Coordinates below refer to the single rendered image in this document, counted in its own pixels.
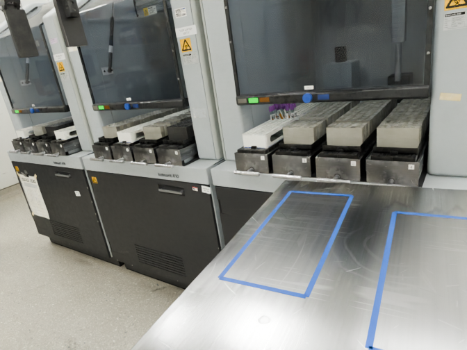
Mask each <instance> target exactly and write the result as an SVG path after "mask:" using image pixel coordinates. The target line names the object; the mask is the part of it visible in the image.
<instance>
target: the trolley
mask: <svg viewBox="0 0 467 350"><path fill-rule="evenodd" d="M130 350H467V190H454V189H441V188H428V187H403V186H390V185H365V184H352V183H328V182H314V181H289V180H285V181H284V182H283V183H282V184H281V185H280V186H279V187H278V188H277V189H276V190H275V191H274V193H273V194H272V195H271V196H270V197H269V198H268V199H267V201H266V202H265V203H264V204H263V205H262V206H261V207H260V208H259V209H258V210H257V211H256V212H255V213H254V214H253V215H252V217H251V218H250V219H249V220H248V221H247V222H246V223H245V225H244V226H243V227H242V228H241V229H240V230H239V231H238V232H237V234H235V235H234V236H233V237H232V238H231V240H230V241H229V242H228V243H227V244H226V245H225V246H224V248H223V249H222V250H221V251H220V252H219V253H218V254H217V256H216V257H214V259H212V261H211V262H210V263H209V264H208V265H207V266H206V267H205V268H204V269H203V270H202V272H201V273H200V274H199V275H198V276H197V277H196V278H195V280H194V281H193V282H192V283H191V284H190V285H189V286H188V287H187V288H186V289H185V290H184V291H183V292H182V293H181V295H180V296H179V297H178V298H177V299H176V300H175V301H174V302H173V304H172V305H171V306H170V307H169V308H168V309H167V310H166V311H165V312H164V313H163V314H162V315H161V316H160V317H159V319H158V320H157V321H156V322H155V323H154V324H153V325H152V326H151V328H150V329H149V330H148V331H147V332H146V333H145V334H144V335H143V336H142V337H141V338H140V339H139V340H138V342H137V343H136V344H135V345H134V346H133V347H132V348H131V349H130Z"/></svg>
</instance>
